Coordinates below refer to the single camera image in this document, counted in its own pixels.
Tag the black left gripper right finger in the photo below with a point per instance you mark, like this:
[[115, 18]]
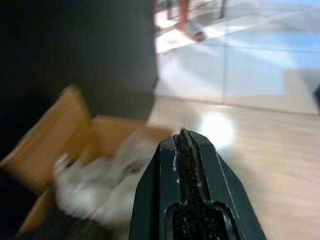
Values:
[[225, 200]]

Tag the grey open-toe slipper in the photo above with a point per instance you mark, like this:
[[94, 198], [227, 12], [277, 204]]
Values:
[[197, 31]]

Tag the bare person leg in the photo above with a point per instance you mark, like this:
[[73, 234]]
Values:
[[183, 15]]

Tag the brown cardboard box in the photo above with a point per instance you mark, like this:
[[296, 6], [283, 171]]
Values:
[[62, 125]]

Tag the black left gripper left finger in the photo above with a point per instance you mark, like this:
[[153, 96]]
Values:
[[150, 200]]

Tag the white crumpled rubbish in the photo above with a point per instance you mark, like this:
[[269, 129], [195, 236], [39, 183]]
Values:
[[95, 180]]

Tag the dark door panel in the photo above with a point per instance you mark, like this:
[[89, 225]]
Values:
[[87, 50]]

